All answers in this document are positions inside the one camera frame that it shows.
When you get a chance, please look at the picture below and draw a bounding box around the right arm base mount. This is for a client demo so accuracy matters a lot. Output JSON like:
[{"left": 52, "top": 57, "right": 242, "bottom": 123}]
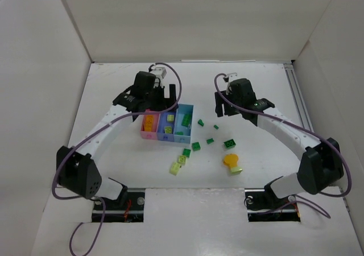
[{"left": 243, "top": 183, "right": 301, "bottom": 222}]

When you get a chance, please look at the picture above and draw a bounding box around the pale green sloped lego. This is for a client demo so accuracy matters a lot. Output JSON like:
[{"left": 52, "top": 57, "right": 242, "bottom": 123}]
[{"left": 164, "top": 126, "right": 173, "bottom": 134}]

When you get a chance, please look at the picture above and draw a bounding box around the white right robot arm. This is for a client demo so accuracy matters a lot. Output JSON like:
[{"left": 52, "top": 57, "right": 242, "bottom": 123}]
[{"left": 214, "top": 73, "right": 347, "bottom": 207}]

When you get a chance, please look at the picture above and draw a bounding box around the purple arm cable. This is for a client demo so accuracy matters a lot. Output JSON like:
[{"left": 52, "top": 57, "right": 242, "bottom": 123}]
[
  {"left": 213, "top": 73, "right": 352, "bottom": 220},
  {"left": 52, "top": 62, "right": 183, "bottom": 256}
]

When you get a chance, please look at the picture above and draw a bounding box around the lime sloped lego piece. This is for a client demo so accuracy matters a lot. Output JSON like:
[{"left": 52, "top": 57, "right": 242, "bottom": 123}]
[{"left": 230, "top": 166, "right": 243, "bottom": 175}]

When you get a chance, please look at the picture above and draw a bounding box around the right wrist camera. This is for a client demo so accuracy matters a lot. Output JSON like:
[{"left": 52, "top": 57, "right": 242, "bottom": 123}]
[{"left": 223, "top": 72, "right": 239, "bottom": 83}]

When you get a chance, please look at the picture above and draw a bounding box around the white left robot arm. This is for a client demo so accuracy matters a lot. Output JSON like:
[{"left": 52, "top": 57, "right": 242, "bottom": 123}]
[{"left": 52, "top": 67, "right": 180, "bottom": 204}]

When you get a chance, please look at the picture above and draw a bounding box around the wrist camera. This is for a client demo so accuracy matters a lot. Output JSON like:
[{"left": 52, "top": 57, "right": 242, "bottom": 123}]
[
  {"left": 148, "top": 65, "right": 167, "bottom": 80},
  {"left": 223, "top": 72, "right": 239, "bottom": 83}
]

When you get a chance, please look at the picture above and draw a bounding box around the pink plastic bin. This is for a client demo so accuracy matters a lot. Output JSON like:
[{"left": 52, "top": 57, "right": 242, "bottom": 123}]
[{"left": 140, "top": 114, "right": 160, "bottom": 140}]

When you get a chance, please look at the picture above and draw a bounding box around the green wedge lego piece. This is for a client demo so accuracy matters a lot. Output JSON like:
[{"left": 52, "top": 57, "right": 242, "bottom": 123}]
[{"left": 197, "top": 119, "right": 204, "bottom": 126}]

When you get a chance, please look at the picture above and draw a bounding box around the light blue plastic bin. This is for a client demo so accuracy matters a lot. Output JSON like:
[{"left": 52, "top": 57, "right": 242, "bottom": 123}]
[{"left": 173, "top": 104, "right": 194, "bottom": 144}]

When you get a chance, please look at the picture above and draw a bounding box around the orange round lego piece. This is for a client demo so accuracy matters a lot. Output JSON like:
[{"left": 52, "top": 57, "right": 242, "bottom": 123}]
[{"left": 223, "top": 154, "right": 239, "bottom": 168}]

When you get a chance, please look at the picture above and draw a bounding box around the pale green lego block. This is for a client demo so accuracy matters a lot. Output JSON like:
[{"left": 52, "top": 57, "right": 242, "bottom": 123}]
[{"left": 167, "top": 114, "right": 175, "bottom": 122}]

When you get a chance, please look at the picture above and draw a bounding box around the small green lego brick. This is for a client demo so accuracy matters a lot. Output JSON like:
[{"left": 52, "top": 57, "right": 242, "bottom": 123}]
[{"left": 182, "top": 148, "right": 192, "bottom": 158}]

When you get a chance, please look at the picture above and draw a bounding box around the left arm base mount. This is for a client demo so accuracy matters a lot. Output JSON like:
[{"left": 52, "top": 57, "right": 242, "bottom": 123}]
[{"left": 91, "top": 185, "right": 146, "bottom": 223}]

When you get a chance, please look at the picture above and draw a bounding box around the green two-by-two lego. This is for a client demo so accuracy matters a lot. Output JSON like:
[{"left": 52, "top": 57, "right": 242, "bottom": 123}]
[{"left": 191, "top": 142, "right": 201, "bottom": 151}]

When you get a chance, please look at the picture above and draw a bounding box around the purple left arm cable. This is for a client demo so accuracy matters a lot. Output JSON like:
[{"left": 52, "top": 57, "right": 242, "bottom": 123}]
[{"left": 52, "top": 62, "right": 183, "bottom": 256}]

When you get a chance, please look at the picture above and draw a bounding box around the small green arch lego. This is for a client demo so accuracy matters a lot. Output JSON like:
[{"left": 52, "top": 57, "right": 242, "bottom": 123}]
[{"left": 206, "top": 138, "right": 214, "bottom": 144}]

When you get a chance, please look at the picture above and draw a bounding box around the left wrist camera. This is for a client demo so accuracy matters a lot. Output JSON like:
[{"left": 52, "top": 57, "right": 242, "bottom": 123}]
[{"left": 148, "top": 65, "right": 167, "bottom": 80}]

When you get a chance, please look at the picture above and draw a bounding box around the pale green lego piece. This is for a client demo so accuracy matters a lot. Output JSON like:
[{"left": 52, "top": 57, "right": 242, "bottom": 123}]
[{"left": 169, "top": 162, "right": 182, "bottom": 176}]

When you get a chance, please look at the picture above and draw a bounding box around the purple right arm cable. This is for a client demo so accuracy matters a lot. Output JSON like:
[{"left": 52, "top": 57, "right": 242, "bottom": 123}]
[{"left": 213, "top": 73, "right": 352, "bottom": 220}]

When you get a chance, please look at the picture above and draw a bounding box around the lime green lego brick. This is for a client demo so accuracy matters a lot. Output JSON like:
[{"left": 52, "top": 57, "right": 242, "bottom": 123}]
[{"left": 177, "top": 155, "right": 187, "bottom": 164}]

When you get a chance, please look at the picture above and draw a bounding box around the green lego plate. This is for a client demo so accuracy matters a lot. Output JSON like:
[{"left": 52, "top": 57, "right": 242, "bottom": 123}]
[{"left": 181, "top": 114, "right": 192, "bottom": 127}]

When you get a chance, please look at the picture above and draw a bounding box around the yellow rectangular lego brick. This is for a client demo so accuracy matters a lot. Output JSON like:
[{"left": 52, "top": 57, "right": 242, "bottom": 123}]
[{"left": 144, "top": 115, "right": 154, "bottom": 132}]

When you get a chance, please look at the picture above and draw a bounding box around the aluminium rail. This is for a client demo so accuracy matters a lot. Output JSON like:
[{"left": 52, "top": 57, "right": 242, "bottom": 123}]
[{"left": 283, "top": 63, "right": 313, "bottom": 131}]

